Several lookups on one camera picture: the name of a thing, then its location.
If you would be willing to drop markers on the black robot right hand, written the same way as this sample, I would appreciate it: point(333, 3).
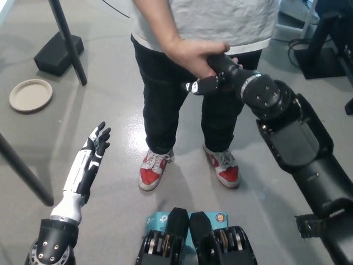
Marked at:
point(229, 69)

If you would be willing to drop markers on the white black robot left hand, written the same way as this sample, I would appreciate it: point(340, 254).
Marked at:
point(74, 179)

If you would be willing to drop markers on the person's bare right hand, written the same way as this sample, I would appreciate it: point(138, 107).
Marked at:
point(190, 55)

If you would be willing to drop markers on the black robot left leg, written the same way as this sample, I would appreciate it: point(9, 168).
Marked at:
point(173, 220)

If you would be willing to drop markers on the grey T-shirt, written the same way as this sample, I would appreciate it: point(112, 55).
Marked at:
point(229, 19)

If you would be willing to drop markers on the black slanted table leg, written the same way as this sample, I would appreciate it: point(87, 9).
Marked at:
point(24, 172)

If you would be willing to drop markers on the black trousers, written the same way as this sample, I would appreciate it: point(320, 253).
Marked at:
point(162, 110)

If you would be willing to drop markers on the red white right sneaker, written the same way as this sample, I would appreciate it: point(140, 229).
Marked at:
point(151, 174)

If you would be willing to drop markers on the red white sneaker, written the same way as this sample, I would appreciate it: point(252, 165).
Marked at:
point(151, 174)
point(227, 171)

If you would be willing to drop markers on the black monitor stand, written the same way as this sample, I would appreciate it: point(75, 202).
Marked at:
point(320, 66)

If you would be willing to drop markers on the teal cardboard box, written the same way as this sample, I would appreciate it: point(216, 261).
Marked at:
point(157, 219)

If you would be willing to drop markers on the beige paper plate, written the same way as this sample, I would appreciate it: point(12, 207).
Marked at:
point(30, 96)

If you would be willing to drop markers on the red white left sneaker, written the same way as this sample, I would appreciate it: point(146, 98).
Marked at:
point(227, 171)

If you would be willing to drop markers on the black round pole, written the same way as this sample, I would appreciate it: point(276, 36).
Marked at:
point(67, 38)

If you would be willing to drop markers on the black rectangular block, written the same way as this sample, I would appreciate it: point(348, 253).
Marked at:
point(53, 56)

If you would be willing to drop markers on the black equipment foot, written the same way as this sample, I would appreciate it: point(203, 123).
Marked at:
point(349, 106)

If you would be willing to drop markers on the white metal desk frame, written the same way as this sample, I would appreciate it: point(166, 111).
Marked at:
point(306, 25)

